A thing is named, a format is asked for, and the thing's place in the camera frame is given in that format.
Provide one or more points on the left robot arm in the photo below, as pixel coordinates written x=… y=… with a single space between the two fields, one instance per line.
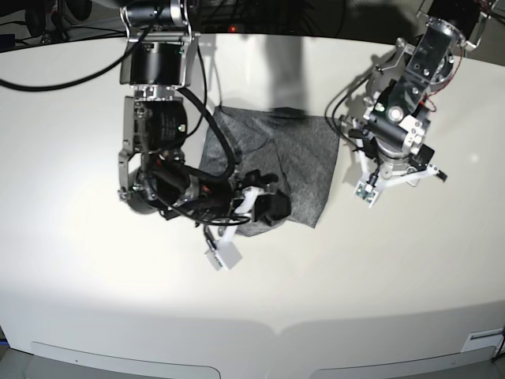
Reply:
x=389 y=138

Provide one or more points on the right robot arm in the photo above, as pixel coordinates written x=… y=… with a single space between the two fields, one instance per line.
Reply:
x=162 y=45

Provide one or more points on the grey long-sleeve T-shirt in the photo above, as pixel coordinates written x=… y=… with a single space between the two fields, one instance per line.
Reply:
x=301 y=150

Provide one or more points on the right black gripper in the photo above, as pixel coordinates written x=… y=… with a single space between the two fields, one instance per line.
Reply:
x=212 y=203

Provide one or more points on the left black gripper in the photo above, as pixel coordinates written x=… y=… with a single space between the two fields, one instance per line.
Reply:
x=396 y=165

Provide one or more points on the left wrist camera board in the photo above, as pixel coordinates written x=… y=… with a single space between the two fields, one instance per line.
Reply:
x=366 y=192

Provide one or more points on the black power strip red light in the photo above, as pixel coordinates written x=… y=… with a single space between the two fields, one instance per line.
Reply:
x=254 y=28

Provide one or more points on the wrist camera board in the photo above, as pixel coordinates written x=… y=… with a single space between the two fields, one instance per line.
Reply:
x=224 y=256
x=366 y=192

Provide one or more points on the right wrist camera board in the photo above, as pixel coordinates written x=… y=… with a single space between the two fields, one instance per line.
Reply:
x=224 y=256

